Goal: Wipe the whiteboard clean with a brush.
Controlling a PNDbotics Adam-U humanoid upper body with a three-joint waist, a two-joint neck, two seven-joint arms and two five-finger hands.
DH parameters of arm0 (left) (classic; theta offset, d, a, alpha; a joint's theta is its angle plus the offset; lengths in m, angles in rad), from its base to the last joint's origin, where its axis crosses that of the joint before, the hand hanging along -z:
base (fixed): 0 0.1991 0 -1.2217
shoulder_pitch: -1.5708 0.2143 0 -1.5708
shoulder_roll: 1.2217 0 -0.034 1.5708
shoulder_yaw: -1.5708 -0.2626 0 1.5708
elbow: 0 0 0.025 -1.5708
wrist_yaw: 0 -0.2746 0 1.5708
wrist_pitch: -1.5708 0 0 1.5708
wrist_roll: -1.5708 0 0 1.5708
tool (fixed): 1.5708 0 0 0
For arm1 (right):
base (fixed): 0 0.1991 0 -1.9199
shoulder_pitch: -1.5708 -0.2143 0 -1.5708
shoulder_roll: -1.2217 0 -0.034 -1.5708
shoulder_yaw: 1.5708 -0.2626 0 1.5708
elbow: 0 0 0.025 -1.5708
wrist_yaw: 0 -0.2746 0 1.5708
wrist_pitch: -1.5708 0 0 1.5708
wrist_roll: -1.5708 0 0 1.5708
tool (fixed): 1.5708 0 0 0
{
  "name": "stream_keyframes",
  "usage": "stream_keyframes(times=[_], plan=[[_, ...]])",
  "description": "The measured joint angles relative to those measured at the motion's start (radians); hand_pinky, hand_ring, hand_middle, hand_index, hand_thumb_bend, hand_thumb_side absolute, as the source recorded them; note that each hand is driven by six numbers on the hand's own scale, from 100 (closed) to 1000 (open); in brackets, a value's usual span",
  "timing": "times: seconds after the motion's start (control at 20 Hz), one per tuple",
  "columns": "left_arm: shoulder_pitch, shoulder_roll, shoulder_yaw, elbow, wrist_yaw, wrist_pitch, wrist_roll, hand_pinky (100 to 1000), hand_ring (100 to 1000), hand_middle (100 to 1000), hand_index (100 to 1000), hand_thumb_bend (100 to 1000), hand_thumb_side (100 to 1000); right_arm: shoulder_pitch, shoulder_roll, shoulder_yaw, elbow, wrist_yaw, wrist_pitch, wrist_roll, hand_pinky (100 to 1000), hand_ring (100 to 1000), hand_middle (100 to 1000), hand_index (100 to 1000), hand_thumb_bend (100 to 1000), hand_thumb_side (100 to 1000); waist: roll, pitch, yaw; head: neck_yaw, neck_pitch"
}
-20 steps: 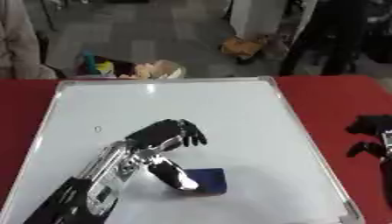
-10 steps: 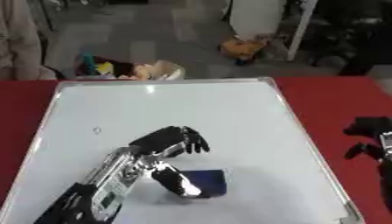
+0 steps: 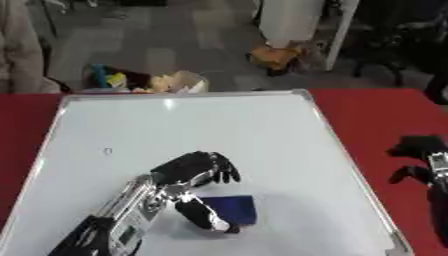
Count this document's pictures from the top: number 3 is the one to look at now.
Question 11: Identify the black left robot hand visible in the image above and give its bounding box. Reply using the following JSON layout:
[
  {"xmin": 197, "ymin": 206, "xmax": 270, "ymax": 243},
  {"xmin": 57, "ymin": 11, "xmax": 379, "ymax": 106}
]
[{"xmin": 148, "ymin": 150, "xmax": 244, "ymax": 235}]

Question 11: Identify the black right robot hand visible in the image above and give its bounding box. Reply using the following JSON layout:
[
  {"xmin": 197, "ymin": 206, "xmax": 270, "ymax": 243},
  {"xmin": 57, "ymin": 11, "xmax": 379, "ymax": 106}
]
[{"xmin": 385, "ymin": 134, "xmax": 448, "ymax": 188}]

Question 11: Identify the bag of colourful toys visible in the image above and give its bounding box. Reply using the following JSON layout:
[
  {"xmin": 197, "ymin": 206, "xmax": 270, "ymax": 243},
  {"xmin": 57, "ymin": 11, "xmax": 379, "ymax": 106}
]
[{"xmin": 80, "ymin": 63, "xmax": 210, "ymax": 94}]

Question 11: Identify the black chair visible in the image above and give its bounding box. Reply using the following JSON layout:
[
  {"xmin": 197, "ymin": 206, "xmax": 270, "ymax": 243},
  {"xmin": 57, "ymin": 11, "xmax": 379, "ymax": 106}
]
[{"xmin": 348, "ymin": 0, "xmax": 448, "ymax": 88}]

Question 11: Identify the white column stand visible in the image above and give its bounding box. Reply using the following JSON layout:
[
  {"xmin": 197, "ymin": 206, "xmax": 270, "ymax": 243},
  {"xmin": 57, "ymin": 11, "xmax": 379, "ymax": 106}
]
[{"xmin": 255, "ymin": 0, "xmax": 326, "ymax": 48}]

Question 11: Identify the person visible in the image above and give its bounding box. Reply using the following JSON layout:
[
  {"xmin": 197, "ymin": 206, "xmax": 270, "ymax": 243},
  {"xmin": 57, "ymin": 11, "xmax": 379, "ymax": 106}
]
[{"xmin": 0, "ymin": 0, "xmax": 63, "ymax": 94}]

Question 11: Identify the white whiteboard with silver frame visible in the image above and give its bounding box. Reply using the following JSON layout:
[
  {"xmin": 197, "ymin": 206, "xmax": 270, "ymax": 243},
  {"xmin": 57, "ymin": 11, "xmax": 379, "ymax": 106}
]
[{"xmin": 0, "ymin": 88, "xmax": 417, "ymax": 256}]

